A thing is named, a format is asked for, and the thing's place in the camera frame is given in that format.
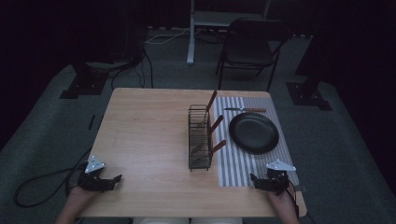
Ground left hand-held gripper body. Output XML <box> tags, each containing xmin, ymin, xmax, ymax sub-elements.
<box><xmin>77</xmin><ymin>154</ymin><xmax>110</xmax><ymax>192</ymax></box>

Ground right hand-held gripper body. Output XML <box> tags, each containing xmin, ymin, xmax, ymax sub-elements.
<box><xmin>262</xmin><ymin>159</ymin><xmax>297</xmax><ymax>196</ymax></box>

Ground person's left hand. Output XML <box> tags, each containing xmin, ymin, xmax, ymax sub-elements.
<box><xmin>68</xmin><ymin>184</ymin><xmax>96</xmax><ymax>202</ymax></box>

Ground person's right hand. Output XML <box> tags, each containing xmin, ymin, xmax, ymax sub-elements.
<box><xmin>266</xmin><ymin>183</ymin><xmax>297</xmax><ymax>208</ymax></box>

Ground grey striped placemat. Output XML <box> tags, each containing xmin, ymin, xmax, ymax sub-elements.
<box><xmin>212</xmin><ymin>96</ymin><xmax>300</xmax><ymax>189</ymax></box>

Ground black round plate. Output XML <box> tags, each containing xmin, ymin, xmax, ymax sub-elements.
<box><xmin>228</xmin><ymin>111</ymin><xmax>280</xmax><ymax>156</ymax></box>

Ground black stand base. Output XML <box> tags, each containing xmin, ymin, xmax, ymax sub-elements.
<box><xmin>286</xmin><ymin>74</ymin><xmax>332</xmax><ymax>112</ymax></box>
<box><xmin>59</xmin><ymin>61</ymin><xmax>110</xmax><ymax>100</ymax></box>

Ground black folding chair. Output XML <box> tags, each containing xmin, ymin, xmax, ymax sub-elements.
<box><xmin>215</xmin><ymin>17</ymin><xmax>292</xmax><ymax>93</ymax></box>

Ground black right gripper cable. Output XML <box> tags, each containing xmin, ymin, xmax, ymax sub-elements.
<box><xmin>287</xmin><ymin>179</ymin><xmax>302</xmax><ymax>219</ymax></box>

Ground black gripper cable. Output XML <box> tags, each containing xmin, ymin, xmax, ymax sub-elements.
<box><xmin>287</xmin><ymin>179</ymin><xmax>302</xmax><ymax>219</ymax></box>
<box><xmin>13</xmin><ymin>147</ymin><xmax>93</xmax><ymax>209</ymax></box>

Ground wooden-handled utensil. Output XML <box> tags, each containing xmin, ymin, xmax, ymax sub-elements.
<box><xmin>191</xmin><ymin>139</ymin><xmax>227</xmax><ymax>156</ymax></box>
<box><xmin>206</xmin><ymin>114</ymin><xmax>225</xmax><ymax>137</ymax></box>
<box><xmin>204</xmin><ymin>90</ymin><xmax>219</xmax><ymax>125</ymax></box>

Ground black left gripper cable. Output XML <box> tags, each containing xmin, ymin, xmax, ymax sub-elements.
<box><xmin>13</xmin><ymin>147</ymin><xmax>93</xmax><ymax>209</ymax></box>

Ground black wire cutlery rack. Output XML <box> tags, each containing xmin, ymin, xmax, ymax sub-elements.
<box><xmin>187</xmin><ymin>104</ymin><xmax>215</xmax><ymax>173</ymax></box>

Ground wooden-handled knife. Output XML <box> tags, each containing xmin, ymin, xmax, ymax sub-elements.
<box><xmin>223</xmin><ymin>106</ymin><xmax>268</xmax><ymax>114</ymax></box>

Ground black floor cables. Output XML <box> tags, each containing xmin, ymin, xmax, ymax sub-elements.
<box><xmin>110</xmin><ymin>29</ymin><xmax>225</xmax><ymax>91</ymax></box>

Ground white floor cable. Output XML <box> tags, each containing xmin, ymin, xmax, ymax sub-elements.
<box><xmin>144</xmin><ymin>27</ymin><xmax>204</xmax><ymax>46</ymax></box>

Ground white desk frame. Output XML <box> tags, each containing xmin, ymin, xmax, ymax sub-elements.
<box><xmin>186</xmin><ymin>0</ymin><xmax>273</xmax><ymax>66</ymax></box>

